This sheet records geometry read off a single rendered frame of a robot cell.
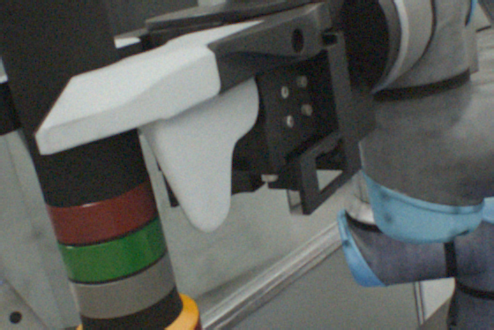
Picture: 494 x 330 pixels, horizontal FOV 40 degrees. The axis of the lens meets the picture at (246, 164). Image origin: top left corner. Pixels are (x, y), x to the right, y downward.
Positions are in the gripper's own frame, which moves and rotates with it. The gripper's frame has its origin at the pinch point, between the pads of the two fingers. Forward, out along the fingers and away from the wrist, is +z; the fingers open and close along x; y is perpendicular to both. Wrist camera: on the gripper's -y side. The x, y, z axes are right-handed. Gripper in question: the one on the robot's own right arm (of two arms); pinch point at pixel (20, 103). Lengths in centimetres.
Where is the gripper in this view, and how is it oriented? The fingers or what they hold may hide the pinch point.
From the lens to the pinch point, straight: 20.1
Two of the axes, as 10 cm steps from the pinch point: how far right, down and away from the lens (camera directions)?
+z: -5.3, 3.5, -7.7
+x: -8.3, -0.1, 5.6
